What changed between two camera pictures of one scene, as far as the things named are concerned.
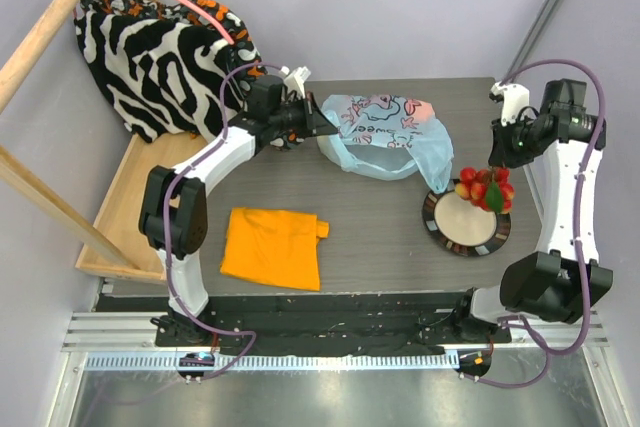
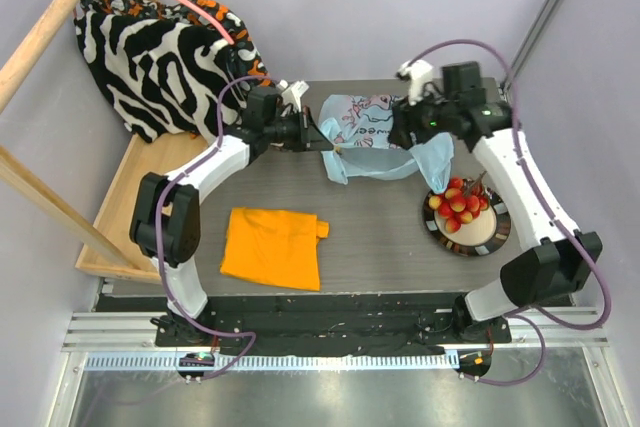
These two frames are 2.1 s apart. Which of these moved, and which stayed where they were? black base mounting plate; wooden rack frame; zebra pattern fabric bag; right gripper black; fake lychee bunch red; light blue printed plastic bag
Moved: right gripper black; fake lychee bunch red
Stayed: wooden rack frame; light blue printed plastic bag; black base mounting plate; zebra pattern fabric bag
